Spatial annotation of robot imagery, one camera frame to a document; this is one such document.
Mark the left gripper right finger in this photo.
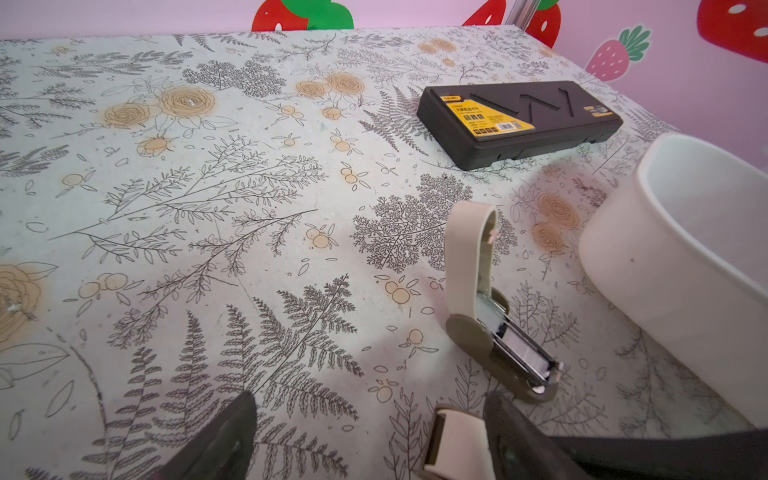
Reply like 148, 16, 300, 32
483, 392, 591, 479

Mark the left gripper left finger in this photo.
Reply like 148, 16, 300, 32
151, 391, 257, 480

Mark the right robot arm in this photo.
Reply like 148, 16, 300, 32
554, 429, 767, 479

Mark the white plastic tray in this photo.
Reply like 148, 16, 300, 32
578, 133, 767, 427

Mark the black staple box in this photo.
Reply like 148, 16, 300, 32
417, 81, 623, 171

